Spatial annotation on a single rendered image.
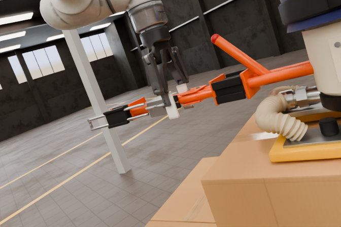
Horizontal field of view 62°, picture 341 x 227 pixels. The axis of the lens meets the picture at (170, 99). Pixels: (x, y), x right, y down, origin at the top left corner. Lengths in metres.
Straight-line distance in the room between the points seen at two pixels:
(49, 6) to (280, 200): 0.64
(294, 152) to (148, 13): 0.44
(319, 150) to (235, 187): 0.16
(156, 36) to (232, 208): 0.42
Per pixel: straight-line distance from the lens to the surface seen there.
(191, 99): 0.70
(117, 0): 0.72
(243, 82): 0.62
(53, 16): 0.75
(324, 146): 0.53
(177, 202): 1.41
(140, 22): 0.71
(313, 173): 0.51
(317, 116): 0.71
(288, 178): 0.52
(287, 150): 0.54
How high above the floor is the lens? 1.19
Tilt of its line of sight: 8 degrees down
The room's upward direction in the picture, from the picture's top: 20 degrees counter-clockwise
